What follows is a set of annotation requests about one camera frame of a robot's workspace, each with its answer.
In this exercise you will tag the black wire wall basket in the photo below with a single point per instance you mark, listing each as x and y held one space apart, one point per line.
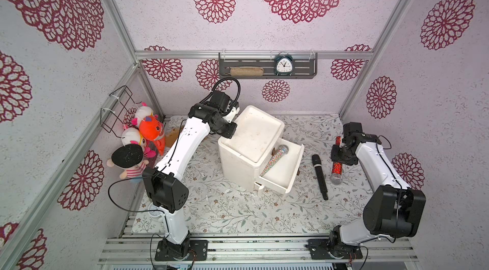
111 119

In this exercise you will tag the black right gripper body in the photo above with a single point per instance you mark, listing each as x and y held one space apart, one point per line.
342 157

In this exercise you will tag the grey wall shelf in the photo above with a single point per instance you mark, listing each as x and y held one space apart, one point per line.
305 65

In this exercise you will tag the white three-drawer cabinet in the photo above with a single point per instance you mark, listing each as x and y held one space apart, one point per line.
244 156

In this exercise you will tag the orange fish plush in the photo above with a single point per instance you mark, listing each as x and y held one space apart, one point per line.
153 131

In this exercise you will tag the pink white plush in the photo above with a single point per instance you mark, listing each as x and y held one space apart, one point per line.
141 113
132 135

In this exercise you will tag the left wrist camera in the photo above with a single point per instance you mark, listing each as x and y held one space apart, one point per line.
227 107

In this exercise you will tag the floral table mat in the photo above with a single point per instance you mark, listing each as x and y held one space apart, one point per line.
217 205

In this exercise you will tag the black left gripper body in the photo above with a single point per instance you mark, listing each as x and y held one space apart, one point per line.
225 129

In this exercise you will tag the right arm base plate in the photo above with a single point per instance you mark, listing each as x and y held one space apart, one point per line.
324 248

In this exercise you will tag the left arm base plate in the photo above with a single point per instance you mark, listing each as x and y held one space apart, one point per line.
189 250

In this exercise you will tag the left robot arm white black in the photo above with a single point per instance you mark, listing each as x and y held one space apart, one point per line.
164 184

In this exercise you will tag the pink white plush lower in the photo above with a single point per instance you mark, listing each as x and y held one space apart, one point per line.
132 135

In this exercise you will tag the white drawer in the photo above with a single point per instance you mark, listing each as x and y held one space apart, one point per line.
282 176

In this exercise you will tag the teal alarm clock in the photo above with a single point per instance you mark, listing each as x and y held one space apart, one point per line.
284 65

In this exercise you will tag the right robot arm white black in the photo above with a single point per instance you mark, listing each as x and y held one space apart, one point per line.
395 208

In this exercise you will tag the red glitter microphone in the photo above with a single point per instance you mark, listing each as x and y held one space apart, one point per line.
337 169

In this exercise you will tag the black-haired doll striped shirt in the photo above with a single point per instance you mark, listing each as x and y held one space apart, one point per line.
131 159

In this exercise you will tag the brown plush toy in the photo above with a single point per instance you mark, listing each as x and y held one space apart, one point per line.
172 136

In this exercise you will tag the pink white plush upper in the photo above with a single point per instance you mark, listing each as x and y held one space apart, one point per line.
141 113

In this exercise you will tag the silver glitter microphone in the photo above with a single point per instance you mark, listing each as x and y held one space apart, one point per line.
277 155

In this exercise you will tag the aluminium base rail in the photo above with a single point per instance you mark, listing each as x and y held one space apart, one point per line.
242 249

